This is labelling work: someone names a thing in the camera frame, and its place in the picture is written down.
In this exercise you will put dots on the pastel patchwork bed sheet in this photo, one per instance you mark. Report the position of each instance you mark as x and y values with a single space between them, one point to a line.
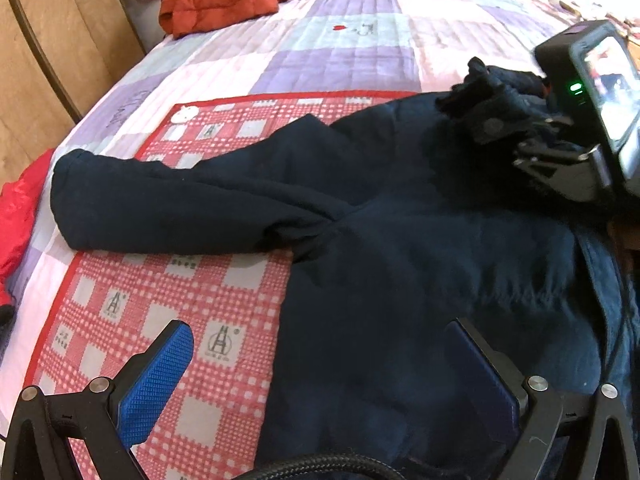
310 45

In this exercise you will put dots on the red cloth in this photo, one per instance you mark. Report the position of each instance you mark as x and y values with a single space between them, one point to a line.
20 220

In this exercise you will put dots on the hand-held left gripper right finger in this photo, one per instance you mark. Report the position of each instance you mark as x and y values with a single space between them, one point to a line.
482 375

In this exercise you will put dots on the navy blue jacket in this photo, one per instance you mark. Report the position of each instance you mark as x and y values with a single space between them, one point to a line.
400 240

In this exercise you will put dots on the red checked mat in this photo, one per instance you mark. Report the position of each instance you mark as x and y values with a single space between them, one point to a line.
175 300

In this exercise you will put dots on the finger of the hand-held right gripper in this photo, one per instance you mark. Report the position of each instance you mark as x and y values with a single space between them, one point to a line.
500 77
492 126

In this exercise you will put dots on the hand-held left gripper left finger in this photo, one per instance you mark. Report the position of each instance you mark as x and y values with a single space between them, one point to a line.
156 375

